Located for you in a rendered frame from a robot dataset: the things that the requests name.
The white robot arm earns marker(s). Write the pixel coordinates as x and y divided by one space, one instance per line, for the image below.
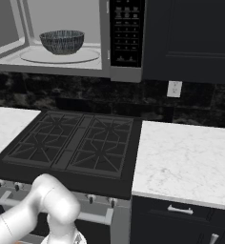
51 203

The glass microwave turntable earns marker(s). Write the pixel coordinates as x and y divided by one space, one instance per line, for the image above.
85 55

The grey microwave oven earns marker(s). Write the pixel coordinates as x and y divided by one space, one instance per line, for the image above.
126 38

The dark patterned bowl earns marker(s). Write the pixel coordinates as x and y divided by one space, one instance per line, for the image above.
62 42

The dark base cupboard door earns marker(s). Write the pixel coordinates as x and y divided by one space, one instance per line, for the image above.
168 233

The grey microwave door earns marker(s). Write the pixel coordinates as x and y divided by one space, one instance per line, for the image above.
19 22

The black gas hob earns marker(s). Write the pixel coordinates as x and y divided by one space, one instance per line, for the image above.
76 143

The dark drawer front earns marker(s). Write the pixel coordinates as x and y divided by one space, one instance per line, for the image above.
149 209

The silver oven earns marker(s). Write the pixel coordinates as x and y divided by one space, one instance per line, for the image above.
122 222

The white wall socket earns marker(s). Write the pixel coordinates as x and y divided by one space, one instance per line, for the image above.
174 89

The dark wall cupboard door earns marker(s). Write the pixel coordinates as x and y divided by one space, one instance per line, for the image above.
190 35

